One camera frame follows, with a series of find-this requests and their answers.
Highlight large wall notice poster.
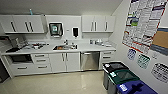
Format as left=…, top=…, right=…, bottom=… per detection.
left=121, top=0, right=168, bottom=54

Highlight stainless steel sink basin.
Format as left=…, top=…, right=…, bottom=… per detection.
left=52, top=44, right=78, bottom=51

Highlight chrome sink faucet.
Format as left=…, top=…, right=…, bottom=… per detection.
left=63, top=39, right=69, bottom=46

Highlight white drawer unit beside dishwasher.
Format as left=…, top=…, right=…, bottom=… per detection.
left=99, top=49, right=117, bottom=70

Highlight black coffee machine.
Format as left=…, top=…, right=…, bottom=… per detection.
left=4, top=36, right=23, bottom=54

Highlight small green recycling sign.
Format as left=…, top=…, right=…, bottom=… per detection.
left=137, top=53, right=152, bottom=70

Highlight white wall cabinet wide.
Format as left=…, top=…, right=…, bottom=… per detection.
left=0, top=14, right=47, bottom=35

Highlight white wall cabinet three doors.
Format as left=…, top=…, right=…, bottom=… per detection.
left=81, top=14, right=117, bottom=34

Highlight white sink base cabinet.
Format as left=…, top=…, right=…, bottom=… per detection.
left=49, top=52, right=81, bottom=73

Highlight white drawer unit beside microwave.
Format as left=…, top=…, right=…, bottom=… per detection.
left=31, top=53, right=53, bottom=74

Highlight stacked white dishes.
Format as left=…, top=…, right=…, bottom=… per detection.
left=94, top=38, right=104, bottom=47

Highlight dish drying rack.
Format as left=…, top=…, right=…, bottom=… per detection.
left=28, top=41, right=51, bottom=50

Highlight small white waste sign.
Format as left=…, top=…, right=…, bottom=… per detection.
left=150, top=62, right=168, bottom=84

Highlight black paper towel dispenser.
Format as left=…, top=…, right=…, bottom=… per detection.
left=48, top=22, right=64, bottom=37

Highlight blue bottle on cabinet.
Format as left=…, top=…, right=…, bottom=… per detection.
left=28, top=8, right=34, bottom=16

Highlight folded white cloth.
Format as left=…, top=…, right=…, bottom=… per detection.
left=103, top=41, right=113, bottom=47

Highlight dish soap bottle blue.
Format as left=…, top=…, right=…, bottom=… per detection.
left=89, top=38, right=94, bottom=46

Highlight small blue recycling sign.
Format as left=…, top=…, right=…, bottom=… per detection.
left=126, top=48, right=137, bottom=62

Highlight stainless steel dishwasher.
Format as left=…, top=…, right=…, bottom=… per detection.
left=80, top=50, right=101, bottom=72

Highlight black wall soap dispenser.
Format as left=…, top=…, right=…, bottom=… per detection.
left=72, top=26, right=80, bottom=39

